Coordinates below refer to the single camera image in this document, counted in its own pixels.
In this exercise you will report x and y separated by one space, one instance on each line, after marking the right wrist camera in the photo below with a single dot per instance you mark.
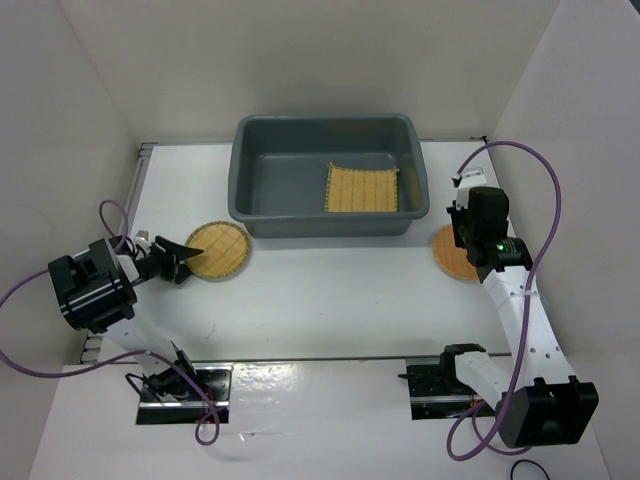
463 182

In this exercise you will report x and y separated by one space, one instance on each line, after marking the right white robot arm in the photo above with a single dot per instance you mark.
541 402

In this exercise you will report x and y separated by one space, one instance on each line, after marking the round orange woven tray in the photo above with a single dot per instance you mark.
451 259

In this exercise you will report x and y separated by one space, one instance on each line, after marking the grey plastic bin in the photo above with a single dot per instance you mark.
315 176

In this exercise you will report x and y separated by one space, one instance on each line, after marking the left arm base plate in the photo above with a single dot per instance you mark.
155 409

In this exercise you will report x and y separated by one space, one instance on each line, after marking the square bamboo mat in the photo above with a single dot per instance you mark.
351 190

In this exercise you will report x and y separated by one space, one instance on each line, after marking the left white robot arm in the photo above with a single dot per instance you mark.
96 292

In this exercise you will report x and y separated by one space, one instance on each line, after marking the round yellow bamboo tray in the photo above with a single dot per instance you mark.
225 249

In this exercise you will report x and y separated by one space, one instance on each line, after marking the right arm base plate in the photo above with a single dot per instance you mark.
431 397

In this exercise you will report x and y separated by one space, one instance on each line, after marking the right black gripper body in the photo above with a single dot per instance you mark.
463 227

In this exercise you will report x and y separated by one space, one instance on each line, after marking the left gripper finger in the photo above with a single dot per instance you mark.
178 251
181 275

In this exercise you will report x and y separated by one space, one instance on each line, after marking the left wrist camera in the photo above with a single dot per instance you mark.
141 243

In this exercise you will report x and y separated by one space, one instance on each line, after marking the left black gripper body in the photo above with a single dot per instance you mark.
158 263

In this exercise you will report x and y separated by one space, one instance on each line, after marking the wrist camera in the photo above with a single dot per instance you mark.
141 243
463 182

